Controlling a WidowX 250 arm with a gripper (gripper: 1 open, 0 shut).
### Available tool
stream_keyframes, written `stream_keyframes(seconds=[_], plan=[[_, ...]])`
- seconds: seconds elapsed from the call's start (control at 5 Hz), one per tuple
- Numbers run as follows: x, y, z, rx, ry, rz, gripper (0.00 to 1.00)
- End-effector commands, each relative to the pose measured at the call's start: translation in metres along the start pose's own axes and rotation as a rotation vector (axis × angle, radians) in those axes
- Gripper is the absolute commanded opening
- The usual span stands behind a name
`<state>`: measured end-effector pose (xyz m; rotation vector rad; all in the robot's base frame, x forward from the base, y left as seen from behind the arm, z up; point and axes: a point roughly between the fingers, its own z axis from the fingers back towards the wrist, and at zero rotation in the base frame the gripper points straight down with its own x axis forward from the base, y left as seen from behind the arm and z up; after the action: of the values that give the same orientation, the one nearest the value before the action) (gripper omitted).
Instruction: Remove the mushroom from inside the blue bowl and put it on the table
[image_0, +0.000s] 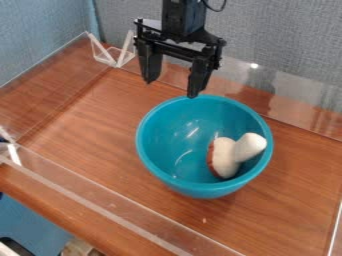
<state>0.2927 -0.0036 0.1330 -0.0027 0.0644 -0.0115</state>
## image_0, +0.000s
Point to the plush mushroom toy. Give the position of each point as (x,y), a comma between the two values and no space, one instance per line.
(228,153)

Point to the clear acrylic back barrier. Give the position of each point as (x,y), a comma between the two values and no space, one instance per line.
(285,97)

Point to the blue plastic bowl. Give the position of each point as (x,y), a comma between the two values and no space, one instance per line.
(174,137)

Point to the clear acrylic barrier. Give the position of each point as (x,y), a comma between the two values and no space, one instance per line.
(118,225)
(285,97)

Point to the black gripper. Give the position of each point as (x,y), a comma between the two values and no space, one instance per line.
(182,38)

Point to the black blue robot arm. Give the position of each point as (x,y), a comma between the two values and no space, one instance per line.
(186,8)

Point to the clear acrylic front barrier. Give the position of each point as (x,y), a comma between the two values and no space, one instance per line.
(118,225)

